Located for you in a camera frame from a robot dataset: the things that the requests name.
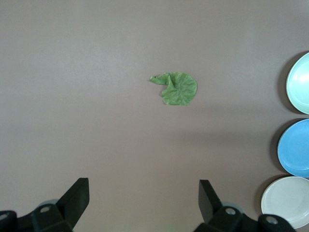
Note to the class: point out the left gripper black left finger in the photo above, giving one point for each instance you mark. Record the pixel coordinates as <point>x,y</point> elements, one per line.
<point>76,200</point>

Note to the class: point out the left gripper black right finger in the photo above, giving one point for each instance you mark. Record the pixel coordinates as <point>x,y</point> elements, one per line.
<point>210,203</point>

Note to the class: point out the green lettuce leaf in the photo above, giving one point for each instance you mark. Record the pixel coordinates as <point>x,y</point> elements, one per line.
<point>179,90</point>

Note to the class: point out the beige plate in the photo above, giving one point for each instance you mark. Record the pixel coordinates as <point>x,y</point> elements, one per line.
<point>287,200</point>

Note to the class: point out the blue plate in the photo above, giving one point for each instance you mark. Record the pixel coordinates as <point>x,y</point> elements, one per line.
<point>297,147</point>

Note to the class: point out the mint green plate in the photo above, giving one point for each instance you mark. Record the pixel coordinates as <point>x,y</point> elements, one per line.
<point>300,84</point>

